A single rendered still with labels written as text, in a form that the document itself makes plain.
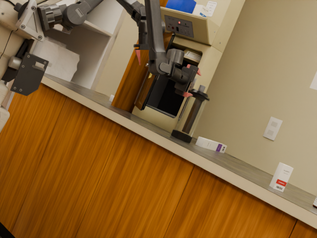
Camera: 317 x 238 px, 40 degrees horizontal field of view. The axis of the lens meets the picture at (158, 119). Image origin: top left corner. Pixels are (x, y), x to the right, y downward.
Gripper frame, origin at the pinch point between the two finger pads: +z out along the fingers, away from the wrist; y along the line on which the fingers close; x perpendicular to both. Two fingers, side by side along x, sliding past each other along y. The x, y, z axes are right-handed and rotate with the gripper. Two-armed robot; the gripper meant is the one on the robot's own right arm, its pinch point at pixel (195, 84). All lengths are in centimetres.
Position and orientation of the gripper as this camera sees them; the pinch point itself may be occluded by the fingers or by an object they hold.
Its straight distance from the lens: 200.9
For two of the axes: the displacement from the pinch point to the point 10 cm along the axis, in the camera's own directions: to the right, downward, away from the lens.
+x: -6.9, -3.3, 6.4
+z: 6.1, 2.2, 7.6
